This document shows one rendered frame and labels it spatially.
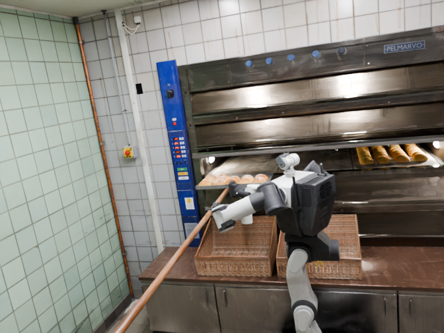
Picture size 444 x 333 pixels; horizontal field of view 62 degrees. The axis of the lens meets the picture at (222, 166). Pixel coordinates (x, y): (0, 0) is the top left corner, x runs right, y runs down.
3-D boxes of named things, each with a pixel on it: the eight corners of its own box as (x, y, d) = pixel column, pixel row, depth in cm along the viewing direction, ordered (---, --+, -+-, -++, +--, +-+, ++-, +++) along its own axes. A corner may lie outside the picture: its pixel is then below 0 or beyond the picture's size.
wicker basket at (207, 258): (214, 246, 319) (209, 216, 313) (280, 246, 303) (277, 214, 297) (195, 276, 274) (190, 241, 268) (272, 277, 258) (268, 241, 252)
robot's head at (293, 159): (300, 169, 201) (298, 153, 199) (289, 174, 194) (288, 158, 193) (290, 168, 206) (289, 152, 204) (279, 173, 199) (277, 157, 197)
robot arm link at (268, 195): (260, 218, 188) (285, 207, 185) (255, 215, 180) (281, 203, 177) (252, 197, 193) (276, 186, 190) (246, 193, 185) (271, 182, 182)
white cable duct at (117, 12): (162, 272, 345) (114, 8, 294) (167, 273, 343) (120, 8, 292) (162, 273, 343) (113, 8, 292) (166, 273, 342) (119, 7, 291)
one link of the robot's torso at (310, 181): (345, 225, 204) (340, 162, 196) (312, 250, 181) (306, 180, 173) (298, 217, 225) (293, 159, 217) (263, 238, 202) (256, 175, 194)
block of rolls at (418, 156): (355, 149, 341) (355, 143, 340) (413, 145, 327) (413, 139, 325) (359, 166, 285) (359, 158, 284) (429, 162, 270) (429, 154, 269)
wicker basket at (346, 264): (285, 246, 302) (281, 215, 296) (359, 247, 285) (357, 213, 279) (276, 278, 257) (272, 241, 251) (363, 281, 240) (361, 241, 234)
